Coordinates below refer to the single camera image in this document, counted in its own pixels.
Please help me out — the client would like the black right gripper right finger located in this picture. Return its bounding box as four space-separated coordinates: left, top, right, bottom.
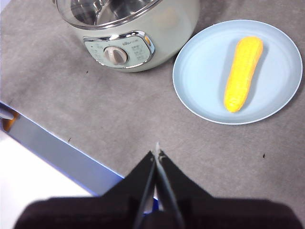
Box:
155 142 303 229

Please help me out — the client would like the pale green electric steamer pot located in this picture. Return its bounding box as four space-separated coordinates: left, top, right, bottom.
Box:
53 0 200 73

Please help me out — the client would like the light blue round plate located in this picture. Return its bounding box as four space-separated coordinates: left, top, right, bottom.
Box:
172 19 303 125

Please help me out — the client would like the glass lid with golden knob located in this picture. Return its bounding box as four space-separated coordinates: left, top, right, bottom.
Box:
54 0 165 31

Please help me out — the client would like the yellow corn cob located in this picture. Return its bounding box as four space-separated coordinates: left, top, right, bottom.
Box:
223 36 264 114

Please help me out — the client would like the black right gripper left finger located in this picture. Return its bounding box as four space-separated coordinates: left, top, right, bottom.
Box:
14 150 157 229

